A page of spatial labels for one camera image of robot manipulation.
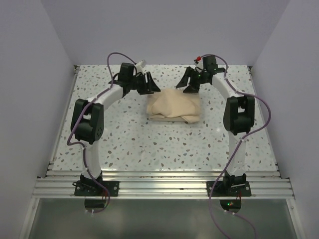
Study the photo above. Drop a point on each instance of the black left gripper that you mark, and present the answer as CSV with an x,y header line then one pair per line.
x,y
153,87

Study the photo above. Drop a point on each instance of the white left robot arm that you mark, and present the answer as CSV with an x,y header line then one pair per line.
x,y
87,125

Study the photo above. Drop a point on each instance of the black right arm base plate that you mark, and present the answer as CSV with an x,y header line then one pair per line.
x,y
220,190

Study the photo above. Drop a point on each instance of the beige cloth mat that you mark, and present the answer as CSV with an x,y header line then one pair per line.
x,y
173,105

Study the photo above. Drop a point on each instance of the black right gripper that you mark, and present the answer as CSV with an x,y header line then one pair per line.
x,y
192,88

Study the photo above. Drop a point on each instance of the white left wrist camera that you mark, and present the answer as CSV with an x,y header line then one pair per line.
x,y
140,66

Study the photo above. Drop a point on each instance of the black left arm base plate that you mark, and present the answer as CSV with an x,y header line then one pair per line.
x,y
87,187

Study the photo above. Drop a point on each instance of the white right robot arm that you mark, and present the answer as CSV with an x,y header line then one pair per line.
x,y
239,113

